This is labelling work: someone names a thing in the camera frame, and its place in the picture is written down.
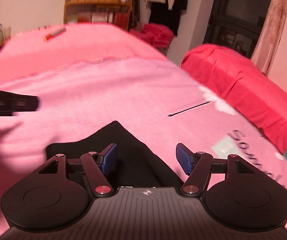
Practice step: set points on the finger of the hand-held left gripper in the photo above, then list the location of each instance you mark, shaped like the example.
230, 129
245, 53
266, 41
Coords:
21, 102

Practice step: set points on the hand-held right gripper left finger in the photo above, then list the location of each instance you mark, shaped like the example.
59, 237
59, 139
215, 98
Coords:
108, 158

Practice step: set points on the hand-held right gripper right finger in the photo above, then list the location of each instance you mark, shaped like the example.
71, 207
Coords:
184, 160

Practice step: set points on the black pants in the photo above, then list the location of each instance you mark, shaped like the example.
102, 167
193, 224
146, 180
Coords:
133, 155

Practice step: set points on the coral red quilt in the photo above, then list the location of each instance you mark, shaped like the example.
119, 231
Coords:
246, 87

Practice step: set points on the wooden shelf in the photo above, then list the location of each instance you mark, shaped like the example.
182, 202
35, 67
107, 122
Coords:
96, 7

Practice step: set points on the red cloth pile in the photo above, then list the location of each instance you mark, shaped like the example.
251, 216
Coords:
156, 35

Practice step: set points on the black hanging garment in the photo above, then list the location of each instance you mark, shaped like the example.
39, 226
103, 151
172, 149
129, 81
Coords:
166, 17

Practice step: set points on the pink curtain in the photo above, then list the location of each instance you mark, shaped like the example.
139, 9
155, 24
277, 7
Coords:
273, 25

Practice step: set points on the dark window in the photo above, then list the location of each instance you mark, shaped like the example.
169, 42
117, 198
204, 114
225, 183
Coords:
241, 5

